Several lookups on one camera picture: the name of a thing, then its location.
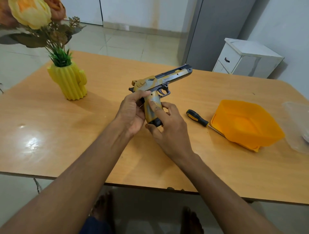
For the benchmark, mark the person's left hand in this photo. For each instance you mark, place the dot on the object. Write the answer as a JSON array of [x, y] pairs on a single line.
[[129, 113]]

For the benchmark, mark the person's right hand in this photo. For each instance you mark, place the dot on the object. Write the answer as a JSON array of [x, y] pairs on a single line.
[[173, 135]]

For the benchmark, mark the person's right middle finger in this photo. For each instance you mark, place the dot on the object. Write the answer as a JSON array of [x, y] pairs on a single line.
[[168, 107]]

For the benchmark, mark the person's left thumb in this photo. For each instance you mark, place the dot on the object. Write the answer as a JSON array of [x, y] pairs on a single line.
[[138, 94]]

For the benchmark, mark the person's right thumb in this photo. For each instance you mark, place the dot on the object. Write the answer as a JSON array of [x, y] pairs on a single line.
[[152, 130]]

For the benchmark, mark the yellow and grey toy pistol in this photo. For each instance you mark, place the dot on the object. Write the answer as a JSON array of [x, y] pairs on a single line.
[[157, 83]]

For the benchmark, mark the person's left forearm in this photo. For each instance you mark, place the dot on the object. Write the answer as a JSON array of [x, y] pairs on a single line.
[[72, 183]]

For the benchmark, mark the person's right forearm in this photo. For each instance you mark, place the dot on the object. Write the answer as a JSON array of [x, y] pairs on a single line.
[[224, 200]]

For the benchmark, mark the black and yellow screwdriver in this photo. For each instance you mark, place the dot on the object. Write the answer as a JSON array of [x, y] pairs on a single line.
[[196, 117]]

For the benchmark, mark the yellow cactus-shaped vase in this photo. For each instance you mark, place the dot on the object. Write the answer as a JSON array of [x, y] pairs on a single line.
[[70, 82]]

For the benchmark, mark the orange plastic bowl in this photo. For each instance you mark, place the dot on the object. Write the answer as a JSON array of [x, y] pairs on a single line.
[[246, 123]]

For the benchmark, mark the grey refrigerator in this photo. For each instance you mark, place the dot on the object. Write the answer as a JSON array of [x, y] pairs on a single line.
[[217, 33]]

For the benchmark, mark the white bedside cabinet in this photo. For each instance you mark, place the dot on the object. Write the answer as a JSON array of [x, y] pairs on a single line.
[[248, 60]]

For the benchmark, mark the person's left foot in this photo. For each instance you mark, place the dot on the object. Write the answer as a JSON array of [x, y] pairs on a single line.
[[103, 209]]

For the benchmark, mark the person's foot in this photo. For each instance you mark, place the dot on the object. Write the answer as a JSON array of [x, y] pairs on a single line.
[[190, 221], [103, 209]]

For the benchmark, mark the person's right foot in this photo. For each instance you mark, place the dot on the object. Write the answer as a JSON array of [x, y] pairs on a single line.
[[190, 221]]

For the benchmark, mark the dark blue shorts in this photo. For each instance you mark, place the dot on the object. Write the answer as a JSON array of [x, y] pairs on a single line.
[[93, 226]]

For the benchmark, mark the clear plastic container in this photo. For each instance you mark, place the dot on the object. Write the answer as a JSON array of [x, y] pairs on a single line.
[[297, 127]]

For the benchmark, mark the artificial flower bouquet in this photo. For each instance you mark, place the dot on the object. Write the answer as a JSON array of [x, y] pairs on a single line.
[[31, 16]]

